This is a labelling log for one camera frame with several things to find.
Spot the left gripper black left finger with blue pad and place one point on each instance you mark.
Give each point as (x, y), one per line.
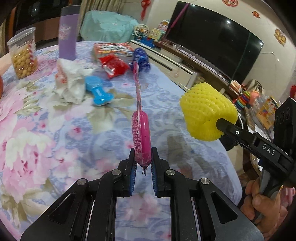
(86, 210)

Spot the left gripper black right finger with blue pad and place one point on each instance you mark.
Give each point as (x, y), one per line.
(199, 209)

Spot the yellow foam fruit net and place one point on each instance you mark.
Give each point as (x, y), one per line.
(202, 106)

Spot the person's right hand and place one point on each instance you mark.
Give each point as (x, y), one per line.
(272, 210)

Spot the colourful children's book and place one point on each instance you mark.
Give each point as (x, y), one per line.
(266, 113)

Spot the floral tablecloth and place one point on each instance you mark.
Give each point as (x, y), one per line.
(48, 144)

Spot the black flat screen television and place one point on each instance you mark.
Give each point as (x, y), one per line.
(222, 42)

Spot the white TV cabinet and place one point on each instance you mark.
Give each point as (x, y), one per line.
(184, 72)

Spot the crumpled white tissue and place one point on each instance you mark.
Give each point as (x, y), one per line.
(70, 80)

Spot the light blue plastic toy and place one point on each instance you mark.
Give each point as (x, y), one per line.
(94, 85)

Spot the red snack bag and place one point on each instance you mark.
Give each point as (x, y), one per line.
(113, 66)

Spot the red white book box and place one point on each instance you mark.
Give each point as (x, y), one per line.
(123, 51)

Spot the clear jar of snacks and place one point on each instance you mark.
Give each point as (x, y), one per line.
(22, 49)

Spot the ferris wheel toy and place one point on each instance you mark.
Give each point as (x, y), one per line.
(140, 31)

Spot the teal cloth covered furniture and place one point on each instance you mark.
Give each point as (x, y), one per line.
(107, 26)

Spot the purple tumbler bottle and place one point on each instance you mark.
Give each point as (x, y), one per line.
(68, 32)

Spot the red hanging knot decoration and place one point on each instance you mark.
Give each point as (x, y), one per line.
(144, 4)

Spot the beige curtain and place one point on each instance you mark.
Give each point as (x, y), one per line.
(101, 4)

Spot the rainbow stacking ring toy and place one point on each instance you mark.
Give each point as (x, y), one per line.
(243, 100)

